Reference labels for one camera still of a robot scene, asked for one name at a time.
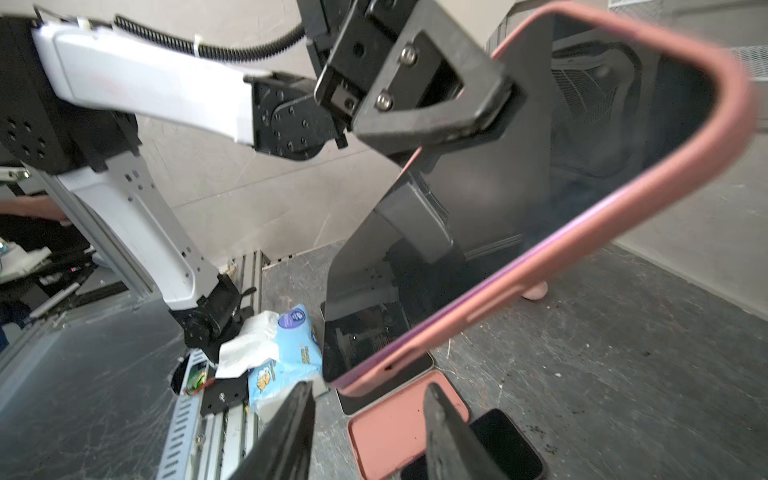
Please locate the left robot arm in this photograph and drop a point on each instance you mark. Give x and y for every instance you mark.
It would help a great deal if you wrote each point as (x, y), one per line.
(72, 90)

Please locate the aluminium mounting rail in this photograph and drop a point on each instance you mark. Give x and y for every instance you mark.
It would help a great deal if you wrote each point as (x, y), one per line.
(210, 447)

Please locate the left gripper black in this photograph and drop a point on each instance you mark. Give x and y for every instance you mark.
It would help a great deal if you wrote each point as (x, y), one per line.
(428, 81)

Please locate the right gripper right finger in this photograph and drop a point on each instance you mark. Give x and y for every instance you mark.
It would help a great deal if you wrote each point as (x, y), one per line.
(452, 449)

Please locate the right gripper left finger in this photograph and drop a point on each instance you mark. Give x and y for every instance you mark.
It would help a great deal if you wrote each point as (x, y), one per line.
(283, 450)

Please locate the blue tissue pack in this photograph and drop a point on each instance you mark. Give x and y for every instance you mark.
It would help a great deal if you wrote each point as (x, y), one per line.
(274, 352)

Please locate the black phone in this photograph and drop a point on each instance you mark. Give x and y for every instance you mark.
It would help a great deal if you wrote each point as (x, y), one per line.
(504, 442)

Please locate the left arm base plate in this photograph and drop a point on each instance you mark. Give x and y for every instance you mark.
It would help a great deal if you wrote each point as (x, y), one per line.
(199, 380)

